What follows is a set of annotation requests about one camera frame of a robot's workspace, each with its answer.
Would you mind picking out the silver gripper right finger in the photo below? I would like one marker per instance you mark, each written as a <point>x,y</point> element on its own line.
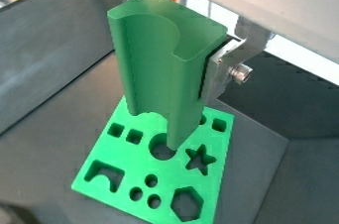
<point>226,62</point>

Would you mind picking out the green arch block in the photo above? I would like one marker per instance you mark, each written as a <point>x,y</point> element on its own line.
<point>163,42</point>

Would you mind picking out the green shape sorting board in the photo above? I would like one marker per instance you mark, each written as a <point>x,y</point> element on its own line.
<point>133,173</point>

